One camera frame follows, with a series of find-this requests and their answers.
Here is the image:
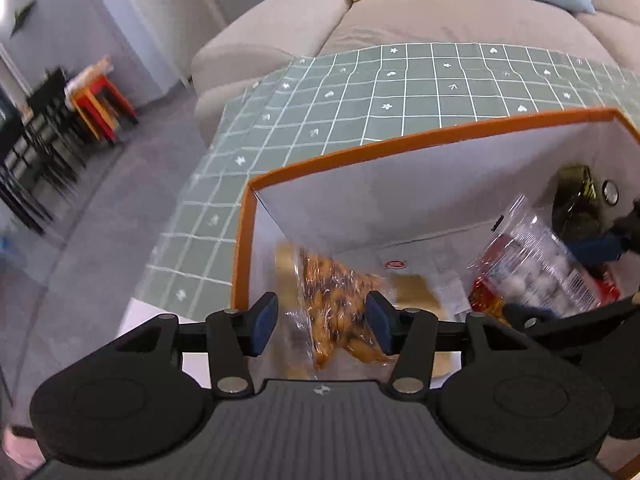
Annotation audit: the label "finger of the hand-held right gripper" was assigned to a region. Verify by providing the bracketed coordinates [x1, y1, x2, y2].
[574, 209, 640, 268]
[501, 293, 640, 357]

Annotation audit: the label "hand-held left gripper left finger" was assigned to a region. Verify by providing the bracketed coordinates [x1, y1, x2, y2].
[116, 291, 279, 395]

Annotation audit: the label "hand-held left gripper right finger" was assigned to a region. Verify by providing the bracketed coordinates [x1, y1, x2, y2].
[364, 291, 532, 394]

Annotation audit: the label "orange coated peanut packet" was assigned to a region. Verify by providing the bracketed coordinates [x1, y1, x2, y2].
[275, 241, 402, 375]

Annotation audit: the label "black and gold snack packet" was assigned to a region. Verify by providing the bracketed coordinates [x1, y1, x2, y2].
[550, 163, 609, 242]

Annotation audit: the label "white ball snack packet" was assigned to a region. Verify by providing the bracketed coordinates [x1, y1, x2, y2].
[467, 195, 622, 319]

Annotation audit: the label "orange and white cardboard box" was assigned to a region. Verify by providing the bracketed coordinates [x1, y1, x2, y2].
[230, 107, 640, 480]

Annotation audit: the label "beige flat packet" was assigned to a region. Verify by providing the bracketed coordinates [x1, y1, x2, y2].
[389, 272, 455, 379]

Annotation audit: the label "red gold print packet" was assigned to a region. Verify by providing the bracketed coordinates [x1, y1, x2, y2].
[469, 275, 517, 322]

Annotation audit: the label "green checked tablecloth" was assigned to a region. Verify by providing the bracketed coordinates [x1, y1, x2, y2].
[145, 42, 640, 322]

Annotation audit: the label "beige sofa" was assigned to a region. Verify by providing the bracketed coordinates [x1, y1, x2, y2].
[190, 0, 640, 147]

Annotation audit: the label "orange and red stools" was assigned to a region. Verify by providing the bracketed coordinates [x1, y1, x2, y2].
[64, 56, 141, 145]

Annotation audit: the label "black dining chairs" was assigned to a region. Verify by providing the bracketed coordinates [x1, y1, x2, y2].
[0, 66, 90, 235]

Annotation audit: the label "dark wall decoration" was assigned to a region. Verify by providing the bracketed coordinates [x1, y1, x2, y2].
[9, 0, 39, 37]

